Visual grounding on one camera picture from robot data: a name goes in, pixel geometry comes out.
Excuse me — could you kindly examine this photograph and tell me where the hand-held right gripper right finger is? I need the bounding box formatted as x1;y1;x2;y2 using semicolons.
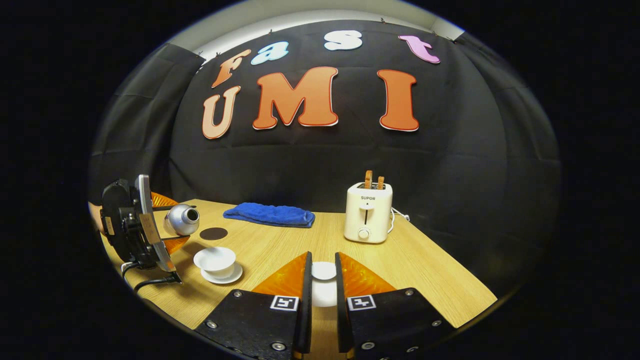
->
335;251;457;360

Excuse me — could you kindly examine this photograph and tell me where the black backdrop cloth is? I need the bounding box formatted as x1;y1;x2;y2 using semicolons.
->
89;19;562;296

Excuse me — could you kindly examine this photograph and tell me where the blue towel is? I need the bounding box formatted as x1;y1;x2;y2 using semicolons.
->
223;202;316;229

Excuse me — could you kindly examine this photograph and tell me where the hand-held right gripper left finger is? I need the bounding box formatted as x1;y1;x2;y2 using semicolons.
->
194;251;313;360

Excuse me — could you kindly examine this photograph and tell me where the white saucer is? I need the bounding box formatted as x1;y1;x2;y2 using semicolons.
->
201;262;244;285

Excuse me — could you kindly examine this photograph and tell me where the white teacup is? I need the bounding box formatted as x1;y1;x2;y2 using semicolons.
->
193;246;237;279

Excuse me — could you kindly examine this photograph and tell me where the white toaster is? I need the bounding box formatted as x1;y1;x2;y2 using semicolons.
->
344;182;393;244

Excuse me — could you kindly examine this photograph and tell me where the silver water bottle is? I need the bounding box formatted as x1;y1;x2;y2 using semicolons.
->
163;203;201;237

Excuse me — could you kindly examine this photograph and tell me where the white teacup lid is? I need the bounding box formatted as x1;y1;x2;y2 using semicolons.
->
311;261;338;307

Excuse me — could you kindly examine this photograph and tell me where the white toaster cable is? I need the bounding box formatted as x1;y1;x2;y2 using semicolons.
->
387;207;411;235

